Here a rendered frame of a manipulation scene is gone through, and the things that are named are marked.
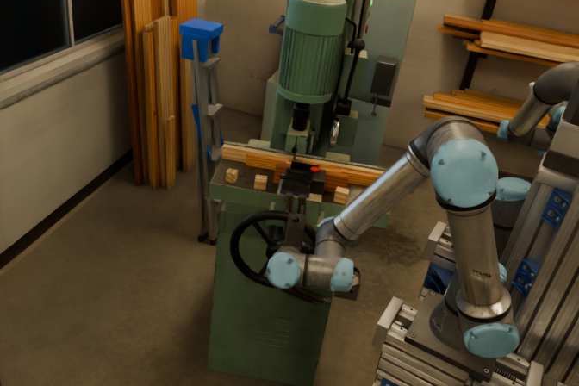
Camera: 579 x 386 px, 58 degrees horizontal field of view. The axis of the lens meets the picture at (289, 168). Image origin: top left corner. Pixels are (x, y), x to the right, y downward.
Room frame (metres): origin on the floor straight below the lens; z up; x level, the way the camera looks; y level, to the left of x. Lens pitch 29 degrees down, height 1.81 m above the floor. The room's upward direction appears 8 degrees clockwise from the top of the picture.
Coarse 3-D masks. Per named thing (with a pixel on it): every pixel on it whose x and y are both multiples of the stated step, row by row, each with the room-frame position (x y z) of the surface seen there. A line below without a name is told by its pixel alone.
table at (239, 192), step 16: (224, 160) 1.61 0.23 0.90; (224, 176) 1.51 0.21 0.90; (240, 176) 1.52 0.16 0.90; (272, 176) 1.56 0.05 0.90; (224, 192) 1.45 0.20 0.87; (240, 192) 1.45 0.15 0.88; (256, 192) 1.45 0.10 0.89; (272, 192) 1.45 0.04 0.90; (352, 192) 1.53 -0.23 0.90; (272, 208) 1.40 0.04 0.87; (336, 208) 1.43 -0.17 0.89; (272, 224) 1.35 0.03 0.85; (384, 224) 1.43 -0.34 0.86
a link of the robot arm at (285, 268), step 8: (272, 256) 0.93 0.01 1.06; (280, 256) 0.90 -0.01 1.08; (288, 256) 0.91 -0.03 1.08; (296, 256) 0.93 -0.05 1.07; (304, 256) 0.93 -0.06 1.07; (272, 264) 0.89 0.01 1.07; (280, 264) 0.89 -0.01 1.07; (288, 264) 0.89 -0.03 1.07; (296, 264) 0.90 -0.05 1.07; (272, 272) 0.88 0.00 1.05; (280, 272) 0.88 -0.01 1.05; (288, 272) 0.88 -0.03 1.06; (296, 272) 0.88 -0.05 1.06; (272, 280) 0.87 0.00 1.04; (280, 280) 0.87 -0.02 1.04; (288, 280) 0.87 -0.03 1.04; (296, 280) 0.88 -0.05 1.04; (280, 288) 0.87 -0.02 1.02
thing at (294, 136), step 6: (288, 132) 1.57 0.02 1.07; (294, 132) 1.57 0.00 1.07; (300, 132) 1.58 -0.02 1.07; (306, 132) 1.59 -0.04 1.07; (288, 138) 1.56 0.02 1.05; (294, 138) 1.56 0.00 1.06; (300, 138) 1.55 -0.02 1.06; (306, 138) 1.55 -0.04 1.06; (288, 144) 1.56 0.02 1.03; (294, 144) 1.56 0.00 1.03; (300, 144) 1.55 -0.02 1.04; (306, 144) 1.56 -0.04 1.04; (288, 150) 1.56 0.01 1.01; (300, 150) 1.55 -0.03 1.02
